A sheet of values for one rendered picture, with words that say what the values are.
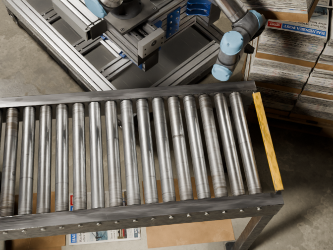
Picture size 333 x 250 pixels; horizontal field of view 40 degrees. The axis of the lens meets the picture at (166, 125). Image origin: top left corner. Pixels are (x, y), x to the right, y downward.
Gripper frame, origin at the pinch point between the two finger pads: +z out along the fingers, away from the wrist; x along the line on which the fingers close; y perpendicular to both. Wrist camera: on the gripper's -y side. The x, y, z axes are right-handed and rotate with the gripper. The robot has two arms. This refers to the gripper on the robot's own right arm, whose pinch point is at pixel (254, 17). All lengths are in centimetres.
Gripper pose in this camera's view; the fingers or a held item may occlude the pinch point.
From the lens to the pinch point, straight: 194.5
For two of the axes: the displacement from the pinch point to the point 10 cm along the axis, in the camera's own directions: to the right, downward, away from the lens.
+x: -8.5, -2.1, 4.9
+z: 4.5, -7.7, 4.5
